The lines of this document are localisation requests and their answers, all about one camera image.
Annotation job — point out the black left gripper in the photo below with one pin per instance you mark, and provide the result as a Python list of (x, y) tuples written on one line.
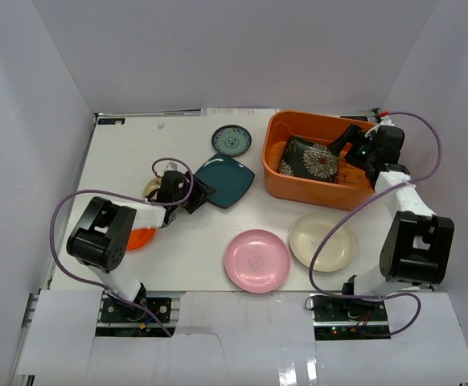
[(196, 195)]

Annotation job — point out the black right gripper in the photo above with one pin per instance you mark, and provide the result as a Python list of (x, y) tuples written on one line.
[(349, 134)]

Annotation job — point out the teal square plate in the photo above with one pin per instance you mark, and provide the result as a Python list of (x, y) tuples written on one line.
[(229, 178)]

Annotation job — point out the orange plastic bin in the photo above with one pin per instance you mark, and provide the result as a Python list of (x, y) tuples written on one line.
[(350, 188)]

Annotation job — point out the beige patterned round plate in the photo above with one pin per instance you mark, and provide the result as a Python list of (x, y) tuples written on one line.
[(152, 187)]

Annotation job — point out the black floral square plate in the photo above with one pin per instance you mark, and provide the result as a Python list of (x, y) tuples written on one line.
[(308, 160)]

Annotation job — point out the blue floral round plate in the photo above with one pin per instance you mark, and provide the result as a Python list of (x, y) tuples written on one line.
[(231, 140)]

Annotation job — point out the small orange round plate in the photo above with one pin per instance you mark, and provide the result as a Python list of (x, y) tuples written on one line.
[(139, 238)]

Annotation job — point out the pink round plate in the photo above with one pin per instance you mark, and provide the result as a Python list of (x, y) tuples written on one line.
[(257, 261)]

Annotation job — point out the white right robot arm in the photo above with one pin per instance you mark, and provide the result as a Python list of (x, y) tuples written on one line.
[(417, 247)]

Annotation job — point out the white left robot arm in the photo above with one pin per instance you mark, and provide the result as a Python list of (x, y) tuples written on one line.
[(101, 236)]

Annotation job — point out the black label sticker right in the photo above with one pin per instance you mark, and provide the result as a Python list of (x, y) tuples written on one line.
[(355, 118)]

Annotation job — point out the black label sticker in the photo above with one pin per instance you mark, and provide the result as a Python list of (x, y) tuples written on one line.
[(111, 121), (355, 118)]

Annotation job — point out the black label sticker left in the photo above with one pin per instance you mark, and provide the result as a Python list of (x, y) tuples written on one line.
[(111, 121)]

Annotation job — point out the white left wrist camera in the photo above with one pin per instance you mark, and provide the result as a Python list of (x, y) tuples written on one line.
[(171, 166)]

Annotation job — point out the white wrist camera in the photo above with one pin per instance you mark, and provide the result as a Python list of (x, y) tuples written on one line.
[(171, 166), (382, 119)]

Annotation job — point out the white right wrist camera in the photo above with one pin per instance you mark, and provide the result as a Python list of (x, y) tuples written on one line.
[(382, 119)]

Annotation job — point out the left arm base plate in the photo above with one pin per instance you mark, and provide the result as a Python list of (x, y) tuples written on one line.
[(118, 320)]

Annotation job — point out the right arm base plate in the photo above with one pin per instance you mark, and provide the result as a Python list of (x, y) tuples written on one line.
[(336, 319)]

